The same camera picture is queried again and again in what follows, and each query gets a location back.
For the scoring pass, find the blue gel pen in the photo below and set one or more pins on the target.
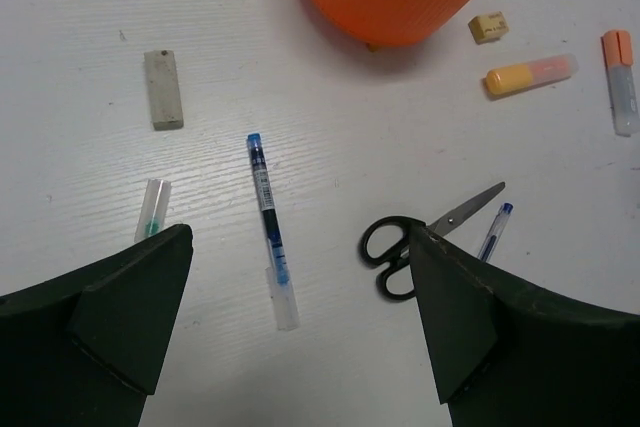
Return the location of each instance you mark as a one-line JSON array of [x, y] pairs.
[[278, 274]]

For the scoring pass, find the yellow orange highlighter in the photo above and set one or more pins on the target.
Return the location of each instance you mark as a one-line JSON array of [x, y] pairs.
[[523, 76]]

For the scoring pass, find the grey rectangular eraser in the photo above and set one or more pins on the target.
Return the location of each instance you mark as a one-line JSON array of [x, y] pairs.
[[163, 90]]

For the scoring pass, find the blue ballpoint pen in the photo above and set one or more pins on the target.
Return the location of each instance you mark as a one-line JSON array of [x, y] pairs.
[[495, 232]]

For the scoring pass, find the small beige eraser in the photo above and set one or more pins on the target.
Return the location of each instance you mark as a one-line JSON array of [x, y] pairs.
[[488, 27]]

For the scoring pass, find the orange capped glue stick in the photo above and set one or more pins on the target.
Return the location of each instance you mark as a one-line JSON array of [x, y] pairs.
[[618, 56]]

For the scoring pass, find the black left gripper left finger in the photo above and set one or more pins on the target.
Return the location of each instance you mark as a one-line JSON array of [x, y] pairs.
[[87, 348]]

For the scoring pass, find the black handled scissors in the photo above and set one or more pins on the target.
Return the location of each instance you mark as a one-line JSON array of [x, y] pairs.
[[397, 257]]

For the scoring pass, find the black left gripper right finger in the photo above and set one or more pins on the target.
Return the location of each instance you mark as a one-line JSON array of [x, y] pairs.
[[506, 352]]

